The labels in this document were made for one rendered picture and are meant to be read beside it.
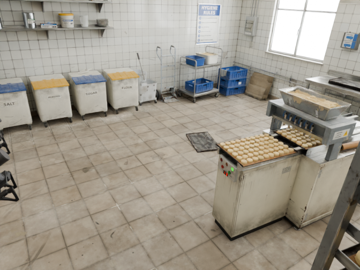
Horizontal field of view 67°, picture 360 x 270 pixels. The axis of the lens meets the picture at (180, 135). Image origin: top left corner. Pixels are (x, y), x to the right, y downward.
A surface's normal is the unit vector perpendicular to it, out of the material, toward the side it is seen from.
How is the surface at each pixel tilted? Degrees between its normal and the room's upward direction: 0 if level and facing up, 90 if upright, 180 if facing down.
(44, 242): 0
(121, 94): 92
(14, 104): 92
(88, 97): 93
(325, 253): 90
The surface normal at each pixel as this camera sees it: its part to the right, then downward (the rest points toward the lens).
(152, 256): 0.04, -0.89
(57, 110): 0.55, 0.45
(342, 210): -0.92, 0.14
